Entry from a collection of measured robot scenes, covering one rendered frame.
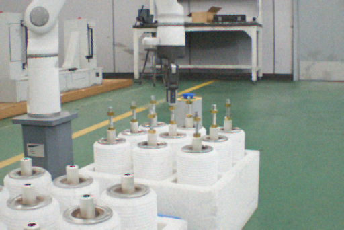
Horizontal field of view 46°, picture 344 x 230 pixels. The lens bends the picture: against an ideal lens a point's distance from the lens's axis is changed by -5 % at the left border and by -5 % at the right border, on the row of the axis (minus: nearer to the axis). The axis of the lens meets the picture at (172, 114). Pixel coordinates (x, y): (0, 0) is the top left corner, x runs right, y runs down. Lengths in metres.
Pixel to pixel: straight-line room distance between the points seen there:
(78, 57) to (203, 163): 3.74
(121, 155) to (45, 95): 0.30
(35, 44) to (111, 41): 5.41
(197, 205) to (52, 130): 0.48
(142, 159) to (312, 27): 5.08
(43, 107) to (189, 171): 0.48
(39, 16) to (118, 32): 5.40
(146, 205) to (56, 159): 0.58
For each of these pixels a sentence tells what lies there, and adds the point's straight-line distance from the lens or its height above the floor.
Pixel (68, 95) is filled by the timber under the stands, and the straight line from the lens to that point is 4.01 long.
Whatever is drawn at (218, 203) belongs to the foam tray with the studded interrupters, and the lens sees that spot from 0.95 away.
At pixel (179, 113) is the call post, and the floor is 0.27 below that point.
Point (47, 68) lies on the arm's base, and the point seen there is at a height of 0.44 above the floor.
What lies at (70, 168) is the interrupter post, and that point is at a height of 0.28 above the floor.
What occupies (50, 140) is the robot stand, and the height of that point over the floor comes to 0.24.
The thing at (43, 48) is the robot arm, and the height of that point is 0.50.
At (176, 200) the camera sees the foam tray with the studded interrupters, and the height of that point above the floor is 0.15.
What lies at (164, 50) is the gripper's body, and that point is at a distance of 1.11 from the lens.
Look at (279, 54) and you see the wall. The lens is 5.98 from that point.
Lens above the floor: 0.50
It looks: 9 degrees down
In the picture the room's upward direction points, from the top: 1 degrees counter-clockwise
